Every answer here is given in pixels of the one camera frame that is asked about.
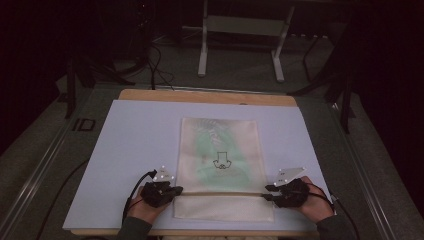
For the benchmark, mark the black tripod stand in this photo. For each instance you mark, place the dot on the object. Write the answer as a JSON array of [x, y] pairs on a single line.
[[86, 71]]

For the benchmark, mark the black metal stand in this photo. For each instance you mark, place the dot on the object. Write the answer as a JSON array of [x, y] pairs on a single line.
[[345, 83]]

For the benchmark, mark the cream mesh laundry bag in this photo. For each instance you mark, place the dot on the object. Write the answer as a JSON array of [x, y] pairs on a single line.
[[230, 206]]

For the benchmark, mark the white table mat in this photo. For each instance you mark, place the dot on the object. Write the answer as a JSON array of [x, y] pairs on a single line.
[[140, 133]]

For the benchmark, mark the metal floor rail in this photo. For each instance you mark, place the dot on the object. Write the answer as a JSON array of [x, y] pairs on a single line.
[[36, 173], [363, 173]]

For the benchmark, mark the person's right hand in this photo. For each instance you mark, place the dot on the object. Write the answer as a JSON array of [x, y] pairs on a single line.
[[318, 206]]

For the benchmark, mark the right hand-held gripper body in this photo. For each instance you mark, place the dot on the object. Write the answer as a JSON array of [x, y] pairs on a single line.
[[295, 195]]

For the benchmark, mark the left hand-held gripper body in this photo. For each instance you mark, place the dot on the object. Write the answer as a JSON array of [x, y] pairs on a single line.
[[156, 195]]

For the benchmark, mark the person's left hand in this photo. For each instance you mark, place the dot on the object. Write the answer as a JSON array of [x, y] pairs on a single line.
[[143, 211]]

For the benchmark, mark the white metal stand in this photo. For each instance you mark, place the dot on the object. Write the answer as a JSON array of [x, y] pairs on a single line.
[[246, 25]]

